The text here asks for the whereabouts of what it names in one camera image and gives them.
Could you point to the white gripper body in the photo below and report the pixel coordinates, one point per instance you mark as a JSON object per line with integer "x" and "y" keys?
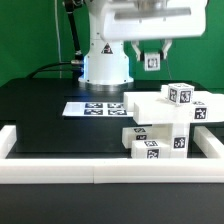
{"x": 131, "y": 20}

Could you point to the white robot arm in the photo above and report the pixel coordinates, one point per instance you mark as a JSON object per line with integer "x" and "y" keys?
{"x": 106, "y": 66}

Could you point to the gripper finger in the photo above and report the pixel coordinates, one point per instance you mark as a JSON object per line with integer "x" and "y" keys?
{"x": 138, "y": 52}
{"x": 165, "y": 48}

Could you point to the white chair seat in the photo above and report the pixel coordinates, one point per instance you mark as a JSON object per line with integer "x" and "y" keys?
{"x": 176, "y": 135}

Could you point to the white U-shaped fence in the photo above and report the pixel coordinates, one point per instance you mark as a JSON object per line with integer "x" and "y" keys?
{"x": 101, "y": 171}

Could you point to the white tagged cube nut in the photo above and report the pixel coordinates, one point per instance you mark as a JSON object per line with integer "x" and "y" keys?
{"x": 180, "y": 93}

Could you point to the white chair back frame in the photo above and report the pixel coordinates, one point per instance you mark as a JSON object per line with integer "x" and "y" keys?
{"x": 154, "y": 108}

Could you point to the white tagged cube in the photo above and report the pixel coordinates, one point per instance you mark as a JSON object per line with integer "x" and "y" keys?
{"x": 152, "y": 61}

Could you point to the white marker base plate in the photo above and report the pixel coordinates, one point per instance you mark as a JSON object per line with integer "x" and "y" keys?
{"x": 95, "y": 109}

